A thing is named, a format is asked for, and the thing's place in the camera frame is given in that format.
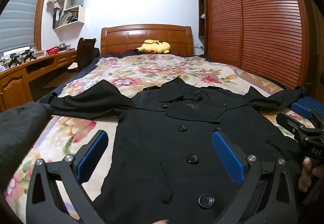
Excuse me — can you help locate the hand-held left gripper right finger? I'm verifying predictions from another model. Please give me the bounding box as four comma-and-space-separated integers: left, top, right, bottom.
212, 131, 300, 224

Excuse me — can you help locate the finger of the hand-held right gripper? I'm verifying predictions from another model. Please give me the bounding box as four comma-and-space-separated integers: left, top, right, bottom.
291, 102, 324, 129
276, 112, 308, 140

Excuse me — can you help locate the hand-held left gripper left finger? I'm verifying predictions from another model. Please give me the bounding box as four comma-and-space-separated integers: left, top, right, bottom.
25, 130, 109, 224

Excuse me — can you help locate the black coat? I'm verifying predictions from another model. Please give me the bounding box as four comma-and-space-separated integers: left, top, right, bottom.
39, 78, 308, 224

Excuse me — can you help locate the person's right hand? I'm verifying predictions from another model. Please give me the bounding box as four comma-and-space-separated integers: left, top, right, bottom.
298, 157, 315, 193

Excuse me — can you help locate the dark cloth pile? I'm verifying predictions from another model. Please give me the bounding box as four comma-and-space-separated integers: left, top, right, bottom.
0, 102, 52, 189

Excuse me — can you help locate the wooden louvered wardrobe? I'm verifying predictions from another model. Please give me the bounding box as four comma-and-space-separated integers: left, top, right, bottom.
197, 0, 317, 99

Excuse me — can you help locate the floral blanket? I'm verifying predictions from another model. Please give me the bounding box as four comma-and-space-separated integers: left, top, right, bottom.
4, 53, 317, 224

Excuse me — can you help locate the dark office chair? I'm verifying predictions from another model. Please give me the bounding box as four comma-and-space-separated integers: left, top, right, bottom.
67, 37, 100, 73

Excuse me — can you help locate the wooden desk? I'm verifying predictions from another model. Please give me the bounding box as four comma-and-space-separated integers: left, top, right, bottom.
0, 48, 78, 113

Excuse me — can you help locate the wooden bed headboard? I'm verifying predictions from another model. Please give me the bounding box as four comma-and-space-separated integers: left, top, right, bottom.
100, 24, 194, 56

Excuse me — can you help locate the yellow plush toy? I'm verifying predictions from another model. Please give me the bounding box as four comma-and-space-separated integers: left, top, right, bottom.
135, 39, 171, 55

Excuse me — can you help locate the row of books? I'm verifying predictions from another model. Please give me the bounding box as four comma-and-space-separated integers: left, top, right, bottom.
53, 7, 79, 28

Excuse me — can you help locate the grey window blind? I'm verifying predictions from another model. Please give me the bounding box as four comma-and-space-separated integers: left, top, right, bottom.
0, 0, 50, 53

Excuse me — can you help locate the white paper bag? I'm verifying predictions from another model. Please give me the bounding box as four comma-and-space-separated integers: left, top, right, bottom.
66, 0, 85, 9

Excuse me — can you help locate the white wall shelf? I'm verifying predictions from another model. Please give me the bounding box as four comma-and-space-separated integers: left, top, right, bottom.
52, 0, 88, 29

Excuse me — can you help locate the wooden window frame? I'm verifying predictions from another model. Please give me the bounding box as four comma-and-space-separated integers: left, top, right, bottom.
34, 0, 55, 51

